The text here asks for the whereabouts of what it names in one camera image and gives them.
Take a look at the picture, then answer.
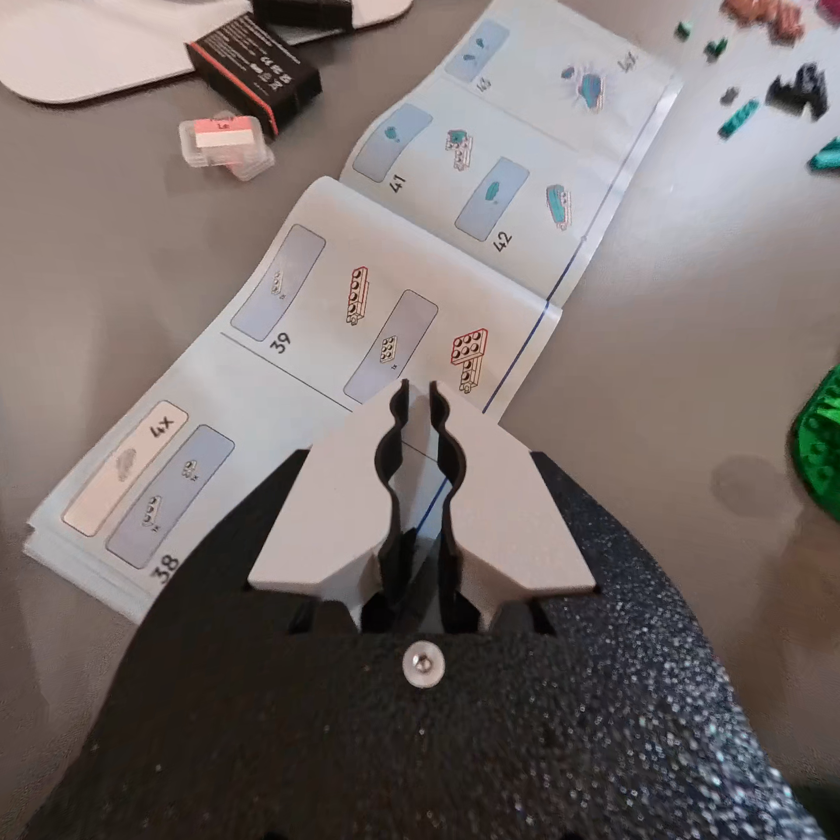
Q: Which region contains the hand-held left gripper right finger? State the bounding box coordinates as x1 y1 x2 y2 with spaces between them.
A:
430 379 597 632

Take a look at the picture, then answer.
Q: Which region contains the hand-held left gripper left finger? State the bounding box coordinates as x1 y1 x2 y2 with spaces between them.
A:
248 378 410 632

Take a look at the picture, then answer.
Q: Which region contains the lego instruction booklet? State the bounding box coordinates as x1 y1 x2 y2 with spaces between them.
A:
25 0 685 624

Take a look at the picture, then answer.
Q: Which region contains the green leaf lego flower model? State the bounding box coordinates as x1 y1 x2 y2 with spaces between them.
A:
789 363 840 521

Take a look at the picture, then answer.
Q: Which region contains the narrow single teal lego plate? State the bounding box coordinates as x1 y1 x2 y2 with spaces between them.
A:
716 97 763 140

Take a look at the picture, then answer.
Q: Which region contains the clear memory card case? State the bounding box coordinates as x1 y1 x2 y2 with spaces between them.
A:
178 110 277 184

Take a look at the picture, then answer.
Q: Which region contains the black battery red edge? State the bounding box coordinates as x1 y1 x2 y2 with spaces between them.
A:
184 13 324 139
251 0 357 32

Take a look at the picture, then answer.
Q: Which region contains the white tray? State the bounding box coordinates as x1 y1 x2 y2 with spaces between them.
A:
0 0 416 106

